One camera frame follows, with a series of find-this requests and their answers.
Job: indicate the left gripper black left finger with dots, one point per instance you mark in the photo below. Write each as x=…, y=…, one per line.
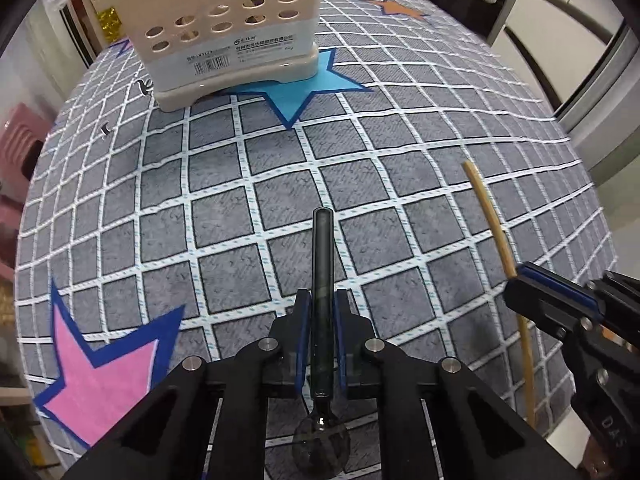
x=207, y=420

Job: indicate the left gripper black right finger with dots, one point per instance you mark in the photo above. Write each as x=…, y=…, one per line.
x=437, y=420

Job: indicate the plain wooden chopstick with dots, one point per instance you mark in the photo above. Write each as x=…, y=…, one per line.
x=508, y=264

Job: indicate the grey checked star tablecloth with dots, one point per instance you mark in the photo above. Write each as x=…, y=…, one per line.
x=189, y=232

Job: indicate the white refrigerator with magnets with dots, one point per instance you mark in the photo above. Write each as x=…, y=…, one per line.
x=582, y=59

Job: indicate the pink plastic stool stack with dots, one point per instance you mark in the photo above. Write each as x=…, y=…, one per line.
x=23, y=133

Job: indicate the beige utensil holder basket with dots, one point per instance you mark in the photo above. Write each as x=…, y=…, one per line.
x=192, y=48

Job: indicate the dark-handled steel spoon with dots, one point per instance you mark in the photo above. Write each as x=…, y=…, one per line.
x=321, y=443

